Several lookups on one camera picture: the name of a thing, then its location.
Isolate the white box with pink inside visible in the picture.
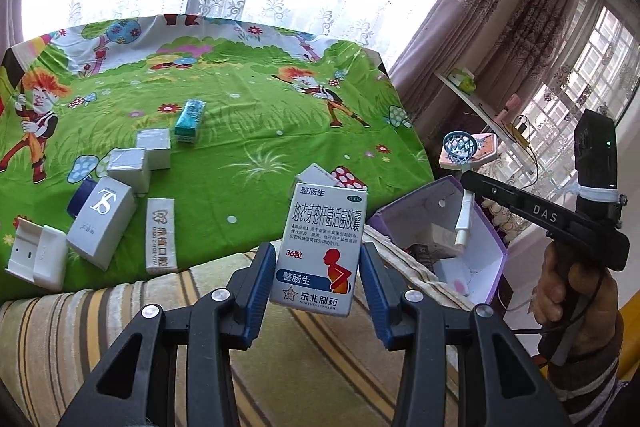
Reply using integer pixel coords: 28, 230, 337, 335
432, 257, 483, 298

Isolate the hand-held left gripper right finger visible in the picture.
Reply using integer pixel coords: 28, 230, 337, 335
359, 241, 571, 427

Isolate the teal and white carton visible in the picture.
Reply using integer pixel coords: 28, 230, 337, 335
174, 99, 207, 144

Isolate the white cube box green print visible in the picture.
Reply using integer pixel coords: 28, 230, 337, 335
289, 163, 338, 208

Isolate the white wall shelf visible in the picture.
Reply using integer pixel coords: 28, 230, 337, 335
435, 69, 541, 158

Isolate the green tissue box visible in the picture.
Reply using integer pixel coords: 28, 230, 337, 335
450, 68, 477, 95

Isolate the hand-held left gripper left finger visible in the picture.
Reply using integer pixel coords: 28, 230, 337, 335
55, 241, 278, 427

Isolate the mauve embroidered curtain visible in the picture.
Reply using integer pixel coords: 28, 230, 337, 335
390, 0, 601, 148

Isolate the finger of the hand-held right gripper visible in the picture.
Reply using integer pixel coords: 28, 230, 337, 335
459, 169, 526, 210

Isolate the purple cardboard storage box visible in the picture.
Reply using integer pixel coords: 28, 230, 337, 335
367, 175, 510, 315

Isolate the pink object on shelf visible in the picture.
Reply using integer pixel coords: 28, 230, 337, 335
497, 94, 521, 120

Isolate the person's right forearm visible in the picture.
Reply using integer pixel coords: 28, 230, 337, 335
542, 332, 640, 427

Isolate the white open case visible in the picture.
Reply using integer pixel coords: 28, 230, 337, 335
5, 216, 68, 292

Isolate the white medicine box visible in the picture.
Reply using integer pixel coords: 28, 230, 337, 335
269, 181, 370, 320

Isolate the tall pale cardboard box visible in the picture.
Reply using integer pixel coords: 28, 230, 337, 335
66, 177, 137, 271

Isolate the toy basketball hoop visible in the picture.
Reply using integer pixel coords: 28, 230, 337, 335
439, 129, 501, 258

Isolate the white box with gold print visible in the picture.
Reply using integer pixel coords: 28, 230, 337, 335
145, 198, 180, 275

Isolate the black printed carton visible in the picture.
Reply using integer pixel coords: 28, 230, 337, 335
406, 243, 437, 270

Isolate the person's right hand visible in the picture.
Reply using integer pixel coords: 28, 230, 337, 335
531, 243, 623, 360

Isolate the small silver-white cube box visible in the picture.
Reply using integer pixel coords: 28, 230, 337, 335
106, 148, 152, 195
136, 128, 172, 171

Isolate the green cartoon printed bedsheet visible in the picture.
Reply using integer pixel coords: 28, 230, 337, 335
0, 12, 436, 293

